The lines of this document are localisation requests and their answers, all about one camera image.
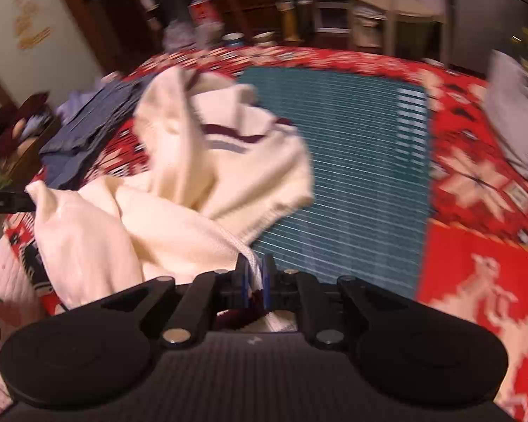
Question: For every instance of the blue denim jeans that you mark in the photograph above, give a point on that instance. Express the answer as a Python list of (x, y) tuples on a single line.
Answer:
[(83, 140)]

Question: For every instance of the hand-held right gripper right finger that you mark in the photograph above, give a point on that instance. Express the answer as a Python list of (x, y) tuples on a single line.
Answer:
[(266, 288)]

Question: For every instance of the grey garment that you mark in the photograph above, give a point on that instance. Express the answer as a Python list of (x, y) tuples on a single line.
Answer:
[(515, 118)]

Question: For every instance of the white plastic bag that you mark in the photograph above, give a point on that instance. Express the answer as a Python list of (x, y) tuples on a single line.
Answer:
[(178, 35)]

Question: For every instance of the green cutting mat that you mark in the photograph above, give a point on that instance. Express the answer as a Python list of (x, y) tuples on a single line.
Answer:
[(356, 162)]

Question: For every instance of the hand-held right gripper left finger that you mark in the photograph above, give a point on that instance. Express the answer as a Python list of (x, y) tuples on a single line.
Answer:
[(245, 288)]

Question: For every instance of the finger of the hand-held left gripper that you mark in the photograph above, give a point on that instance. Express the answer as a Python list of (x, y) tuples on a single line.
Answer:
[(17, 201)]

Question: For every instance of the red patterned blanket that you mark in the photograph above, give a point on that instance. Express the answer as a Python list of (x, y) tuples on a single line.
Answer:
[(466, 250)]

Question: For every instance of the red and white box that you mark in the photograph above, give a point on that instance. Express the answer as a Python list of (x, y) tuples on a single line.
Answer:
[(204, 11)]

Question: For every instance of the grey refrigerator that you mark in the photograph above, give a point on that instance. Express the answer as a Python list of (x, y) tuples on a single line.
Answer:
[(488, 9)]

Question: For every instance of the white knit sweater vest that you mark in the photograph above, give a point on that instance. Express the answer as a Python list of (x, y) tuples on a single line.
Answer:
[(180, 176)]

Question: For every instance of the white quilt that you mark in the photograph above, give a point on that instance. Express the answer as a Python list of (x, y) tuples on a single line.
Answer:
[(4, 281)]

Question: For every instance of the beige chair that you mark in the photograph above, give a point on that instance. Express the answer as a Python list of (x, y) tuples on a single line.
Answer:
[(405, 4)]

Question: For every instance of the dark red clothes pile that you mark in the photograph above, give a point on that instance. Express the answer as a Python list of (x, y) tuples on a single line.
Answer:
[(13, 127)]

